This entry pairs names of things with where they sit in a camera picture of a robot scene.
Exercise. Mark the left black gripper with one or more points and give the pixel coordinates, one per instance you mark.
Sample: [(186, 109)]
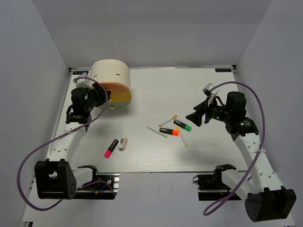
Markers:
[(102, 96)]

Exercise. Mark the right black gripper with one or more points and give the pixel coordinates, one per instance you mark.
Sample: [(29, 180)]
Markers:
[(196, 117)]

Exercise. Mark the orange container drawer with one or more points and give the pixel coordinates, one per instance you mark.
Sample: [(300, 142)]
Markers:
[(120, 97)]

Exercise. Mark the white marker dark yellow cap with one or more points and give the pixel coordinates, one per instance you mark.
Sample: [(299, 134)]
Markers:
[(167, 121)]

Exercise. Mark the white acrylic marker yellow cap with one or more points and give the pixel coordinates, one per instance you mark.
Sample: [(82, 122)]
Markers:
[(182, 137)]

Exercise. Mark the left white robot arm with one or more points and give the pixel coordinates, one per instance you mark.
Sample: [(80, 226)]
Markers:
[(55, 178)]

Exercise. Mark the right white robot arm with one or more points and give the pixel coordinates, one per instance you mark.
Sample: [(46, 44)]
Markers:
[(265, 198)]

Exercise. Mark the green cap black highlighter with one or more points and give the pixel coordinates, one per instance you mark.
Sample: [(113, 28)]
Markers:
[(182, 125)]

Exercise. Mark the cream cylindrical drawer container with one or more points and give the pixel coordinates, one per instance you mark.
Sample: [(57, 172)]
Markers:
[(111, 70)]

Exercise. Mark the orange cap black highlighter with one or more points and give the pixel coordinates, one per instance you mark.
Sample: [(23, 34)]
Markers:
[(169, 131)]

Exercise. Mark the left blue table label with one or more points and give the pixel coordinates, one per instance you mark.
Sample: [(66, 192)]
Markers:
[(80, 72)]

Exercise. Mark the blue table label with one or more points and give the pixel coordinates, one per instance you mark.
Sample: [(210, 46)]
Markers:
[(80, 72), (222, 70)]

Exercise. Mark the right blue table label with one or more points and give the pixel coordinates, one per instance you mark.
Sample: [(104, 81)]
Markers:
[(222, 70)]

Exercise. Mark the pink cap black highlighter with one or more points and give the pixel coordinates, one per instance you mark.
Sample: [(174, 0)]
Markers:
[(111, 148)]

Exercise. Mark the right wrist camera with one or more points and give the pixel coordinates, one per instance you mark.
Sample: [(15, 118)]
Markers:
[(210, 92)]

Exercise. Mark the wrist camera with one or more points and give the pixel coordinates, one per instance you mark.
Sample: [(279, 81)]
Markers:
[(82, 81), (210, 92)]

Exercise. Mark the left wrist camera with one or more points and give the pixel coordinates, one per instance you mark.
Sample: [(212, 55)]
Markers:
[(82, 81)]

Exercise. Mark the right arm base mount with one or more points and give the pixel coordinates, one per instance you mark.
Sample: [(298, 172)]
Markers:
[(210, 186)]

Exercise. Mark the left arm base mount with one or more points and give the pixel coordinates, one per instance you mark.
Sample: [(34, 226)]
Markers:
[(93, 185)]

